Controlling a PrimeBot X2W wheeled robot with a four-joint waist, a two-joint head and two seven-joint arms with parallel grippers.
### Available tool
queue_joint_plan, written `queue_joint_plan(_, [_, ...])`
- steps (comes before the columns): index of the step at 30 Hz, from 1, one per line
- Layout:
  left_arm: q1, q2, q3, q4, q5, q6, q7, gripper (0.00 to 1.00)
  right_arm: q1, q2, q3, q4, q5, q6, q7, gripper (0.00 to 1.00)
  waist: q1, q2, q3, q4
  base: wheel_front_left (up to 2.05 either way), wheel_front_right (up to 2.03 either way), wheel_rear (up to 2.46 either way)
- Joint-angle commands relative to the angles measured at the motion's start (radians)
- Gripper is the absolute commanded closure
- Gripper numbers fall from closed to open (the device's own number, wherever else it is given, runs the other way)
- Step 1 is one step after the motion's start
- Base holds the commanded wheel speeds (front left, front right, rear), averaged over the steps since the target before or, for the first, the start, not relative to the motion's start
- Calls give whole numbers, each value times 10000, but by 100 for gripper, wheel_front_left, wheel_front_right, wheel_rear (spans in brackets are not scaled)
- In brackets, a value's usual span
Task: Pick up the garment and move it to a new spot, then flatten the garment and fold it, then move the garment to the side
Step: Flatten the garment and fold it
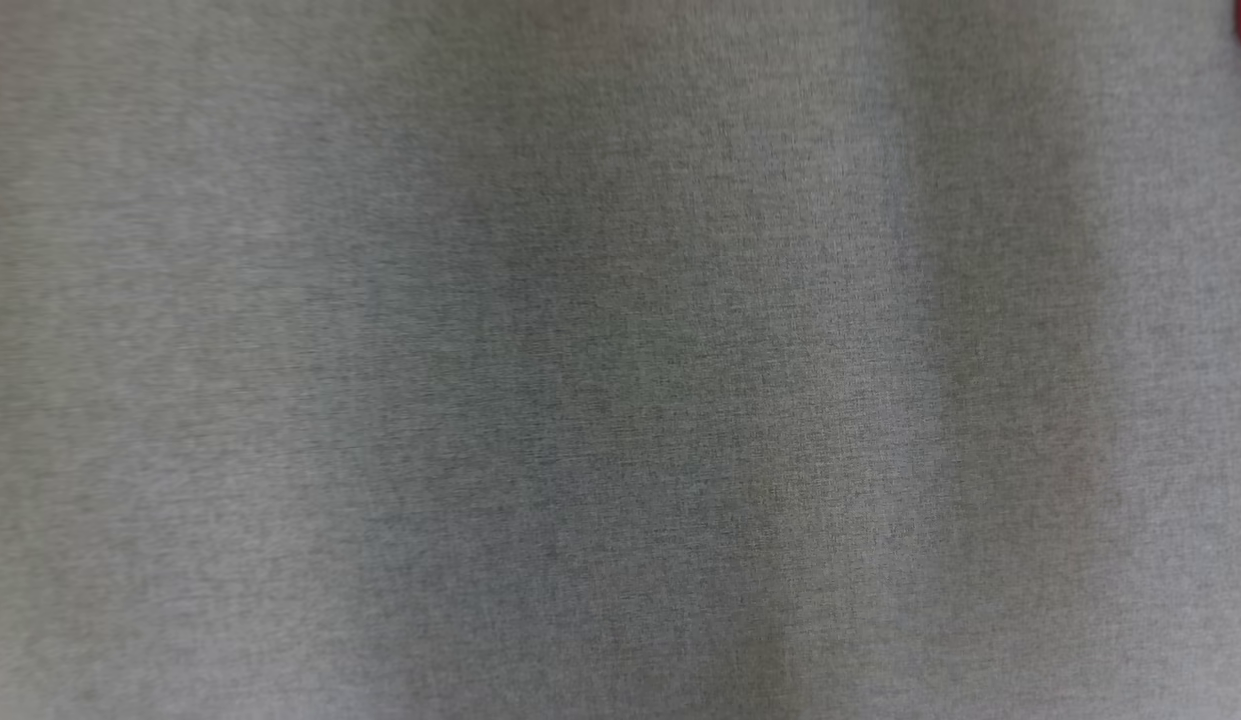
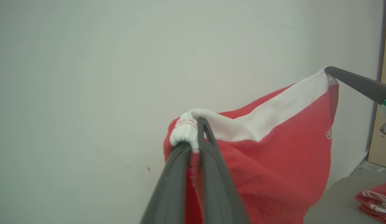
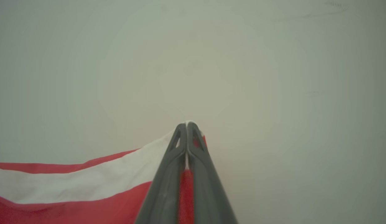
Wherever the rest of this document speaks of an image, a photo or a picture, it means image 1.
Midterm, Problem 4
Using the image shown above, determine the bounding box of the grey fabric sofa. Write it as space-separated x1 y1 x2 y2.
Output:
0 0 1241 720

